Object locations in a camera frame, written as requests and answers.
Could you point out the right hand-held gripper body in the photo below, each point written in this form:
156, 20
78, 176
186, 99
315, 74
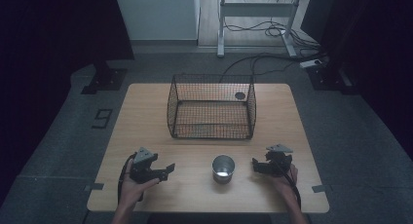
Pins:
278, 164

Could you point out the person's right hand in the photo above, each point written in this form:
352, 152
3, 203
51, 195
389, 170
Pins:
284, 186

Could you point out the metal cup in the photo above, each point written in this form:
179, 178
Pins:
223, 172

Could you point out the dark curtain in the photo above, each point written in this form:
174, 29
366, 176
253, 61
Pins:
48, 55
373, 55

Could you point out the white cabinet panel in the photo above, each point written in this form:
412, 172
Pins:
156, 14

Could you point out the black round table grommet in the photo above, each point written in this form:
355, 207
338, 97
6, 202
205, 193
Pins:
240, 95

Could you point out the white power strip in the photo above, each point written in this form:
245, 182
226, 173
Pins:
310, 63

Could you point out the grey tape piece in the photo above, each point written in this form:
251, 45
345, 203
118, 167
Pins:
94, 186
319, 188

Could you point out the person's left hand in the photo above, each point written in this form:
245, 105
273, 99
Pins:
133, 190

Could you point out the black stand base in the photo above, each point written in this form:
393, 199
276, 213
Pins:
328, 78
105, 79

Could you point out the white desk frame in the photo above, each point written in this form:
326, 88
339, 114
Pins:
256, 9

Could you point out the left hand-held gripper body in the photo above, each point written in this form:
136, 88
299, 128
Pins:
142, 167

